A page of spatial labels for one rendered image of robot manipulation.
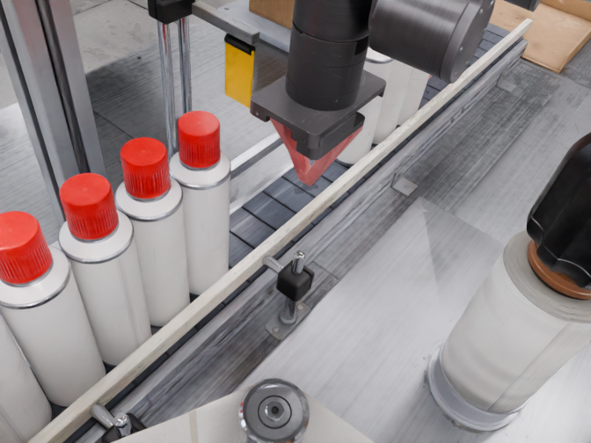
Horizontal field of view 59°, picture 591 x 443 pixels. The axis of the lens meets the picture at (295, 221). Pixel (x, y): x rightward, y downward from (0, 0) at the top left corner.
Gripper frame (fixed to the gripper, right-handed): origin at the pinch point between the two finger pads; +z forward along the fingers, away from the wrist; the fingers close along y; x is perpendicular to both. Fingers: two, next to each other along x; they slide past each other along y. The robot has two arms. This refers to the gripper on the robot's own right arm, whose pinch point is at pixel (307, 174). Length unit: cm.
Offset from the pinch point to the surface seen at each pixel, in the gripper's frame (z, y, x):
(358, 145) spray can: 10.2, 18.9, 4.4
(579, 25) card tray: 19, 103, -4
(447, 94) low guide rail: 10.6, 39.4, 1.6
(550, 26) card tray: 19, 96, 1
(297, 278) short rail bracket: 9.8, -3.4, -2.9
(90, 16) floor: 102, 113, 208
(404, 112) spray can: 11.2, 31.3, 4.2
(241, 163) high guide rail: 5.7, 1.7, 9.4
